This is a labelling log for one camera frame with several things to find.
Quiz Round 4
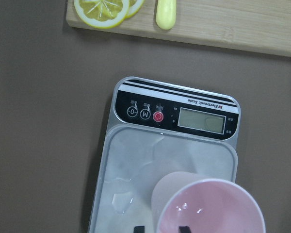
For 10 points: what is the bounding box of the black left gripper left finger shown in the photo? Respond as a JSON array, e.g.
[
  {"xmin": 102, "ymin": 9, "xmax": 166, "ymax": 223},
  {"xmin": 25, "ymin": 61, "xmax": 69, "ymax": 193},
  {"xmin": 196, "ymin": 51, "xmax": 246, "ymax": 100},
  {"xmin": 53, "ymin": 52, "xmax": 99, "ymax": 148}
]
[{"xmin": 133, "ymin": 226, "xmax": 145, "ymax": 233}]

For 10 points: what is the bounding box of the pink plastic cup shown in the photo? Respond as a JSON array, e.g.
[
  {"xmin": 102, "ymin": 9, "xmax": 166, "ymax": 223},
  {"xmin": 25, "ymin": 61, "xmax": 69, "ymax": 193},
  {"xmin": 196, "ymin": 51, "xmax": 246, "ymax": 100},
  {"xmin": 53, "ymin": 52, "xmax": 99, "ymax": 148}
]
[{"xmin": 151, "ymin": 172, "xmax": 266, "ymax": 233}]

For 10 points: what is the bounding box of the digital kitchen scale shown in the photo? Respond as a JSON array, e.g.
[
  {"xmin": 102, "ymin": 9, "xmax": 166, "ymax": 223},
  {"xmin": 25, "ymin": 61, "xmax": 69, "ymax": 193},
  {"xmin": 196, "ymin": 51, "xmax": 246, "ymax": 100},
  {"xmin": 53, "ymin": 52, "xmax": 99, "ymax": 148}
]
[{"xmin": 88, "ymin": 77, "xmax": 241, "ymax": 233}]

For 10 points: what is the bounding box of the bamboo cutting board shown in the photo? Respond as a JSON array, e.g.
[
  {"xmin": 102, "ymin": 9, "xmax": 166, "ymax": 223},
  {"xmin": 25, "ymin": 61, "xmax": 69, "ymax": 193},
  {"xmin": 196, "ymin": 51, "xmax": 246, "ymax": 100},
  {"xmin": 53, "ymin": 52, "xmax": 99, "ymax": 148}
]
[{"xmin": 65, "ymin": 0, "xmax": 291, "ymax": 59}]

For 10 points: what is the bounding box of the lemon slice middle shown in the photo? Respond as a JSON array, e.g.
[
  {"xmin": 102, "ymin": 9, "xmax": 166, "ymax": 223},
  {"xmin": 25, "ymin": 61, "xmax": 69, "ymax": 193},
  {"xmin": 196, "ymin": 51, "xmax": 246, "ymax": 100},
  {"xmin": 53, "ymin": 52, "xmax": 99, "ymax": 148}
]
[{"xmin": 126, "ymin": 0, "xmax": 144, "ymax": 18}]

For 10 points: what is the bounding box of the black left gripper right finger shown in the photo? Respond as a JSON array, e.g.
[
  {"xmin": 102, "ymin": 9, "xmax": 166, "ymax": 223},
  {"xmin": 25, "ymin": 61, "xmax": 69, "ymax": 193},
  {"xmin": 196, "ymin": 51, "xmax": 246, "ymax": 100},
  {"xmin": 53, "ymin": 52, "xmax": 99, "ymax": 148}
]
[{"xmin": 178, "ymin": 226, "xmax": 191, "ymax": 233}]

